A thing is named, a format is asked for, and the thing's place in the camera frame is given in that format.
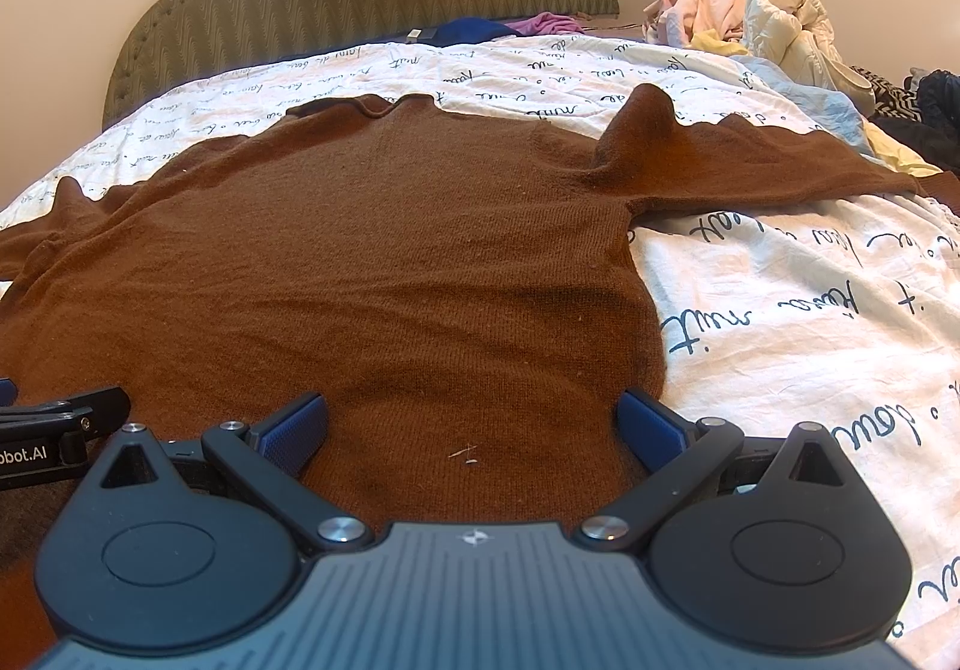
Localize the cream puffy quilt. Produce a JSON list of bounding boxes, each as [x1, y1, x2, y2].
[[743, 0, 875, 117]]

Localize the light blue cloth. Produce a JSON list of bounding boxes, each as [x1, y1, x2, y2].
[[734, 55, 874, 156]]

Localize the purple garment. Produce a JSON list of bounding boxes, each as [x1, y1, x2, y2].
[[503, 11, 584, 36]]

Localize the white script-print bed sheet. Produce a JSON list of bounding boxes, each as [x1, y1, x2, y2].
[[2, 36, 958, 668]]

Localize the brown knit sweater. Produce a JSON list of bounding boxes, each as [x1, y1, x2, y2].
[[2, 85, 958, 668]]

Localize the yellow cloth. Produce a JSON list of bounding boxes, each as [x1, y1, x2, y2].
[[692, 29, 940, 177]]

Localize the pink clothes pile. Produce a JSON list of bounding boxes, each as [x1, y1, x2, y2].
[[643, 0, 747, 47]]

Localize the blue garment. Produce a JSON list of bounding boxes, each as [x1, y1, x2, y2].
[[427, 16, 516, 47]]

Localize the dark clothes pile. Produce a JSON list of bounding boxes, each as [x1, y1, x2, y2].
[[856, 67, 958, 176]]

